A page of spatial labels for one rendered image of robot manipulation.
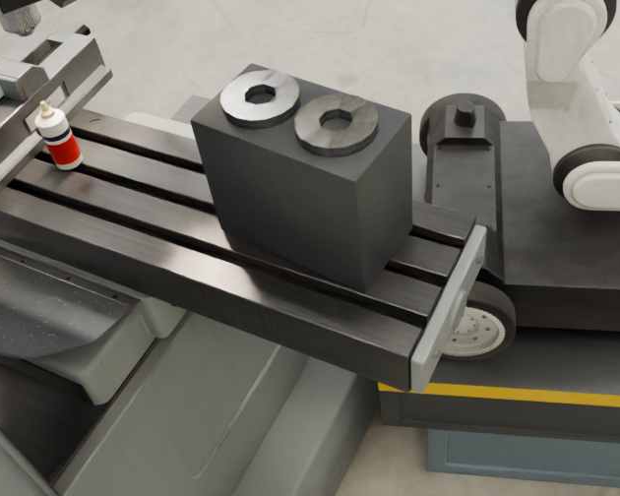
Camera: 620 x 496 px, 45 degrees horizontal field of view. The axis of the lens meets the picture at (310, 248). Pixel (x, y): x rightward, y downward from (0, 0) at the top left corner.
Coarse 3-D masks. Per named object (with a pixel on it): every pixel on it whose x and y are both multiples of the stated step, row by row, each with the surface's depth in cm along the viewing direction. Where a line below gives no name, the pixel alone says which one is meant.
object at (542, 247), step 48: (432, 144) 161; (480, 144) 158; (528, 144) 160; (432, 192) 151; (480, 192) 149; (528, 192) 151; (528, 240) 143; (576, 240) 142; (528, 288) 137; (576, 288) 135
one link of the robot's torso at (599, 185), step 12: (576, 168) 133; (588, 168) 131; (600, 168) 131; (612, 168) 130; (564, 180) 135; (576, 180) 133; (588, 180) 132; (600, 180) 131; (612, 180) 131; (564, 192) 136; (576, 192) 134; (588, 192) 134; (600, 192) 134; (612, 192) 133; (576, 204) 138; (588, 204) 136; (600, 204) 136; (612, 204) 135
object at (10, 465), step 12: (0, 432) 84; (0, 444) 84; (12, 444) 87; (0, 456) 82; (12, 456) 87; (24, 456) 91; (0, 468) 82; (12, 468) 84; (24, 468) 89; (0, 480) 82; (12, 480) 84; (24, 480) 87; (36, 480) 92; (0, 492) 82; (12, 492) 84; (24, 492) 86; (36, 492) 90; (48, 492) 95
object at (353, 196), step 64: (256, 64) 91; (192, 128) 86; (256, 128) 82; (320, 128) 80; (384, 128) 80; (256, 192) 87; (320, 192) 80; (384, 192) 83; (320, 256) 89; (384, 256) 90
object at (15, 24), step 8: (24, 8) 88; (32, 8) 89; (0, 16) 88; (8, 16) 88; (16, 16) 88; (24, 16) 89; (32, 16) 89; (40, 16) 91; (8, 24) 89; (16, 24) 89; (24, 24) 89; (32, 24) 90; (16, 32) 90
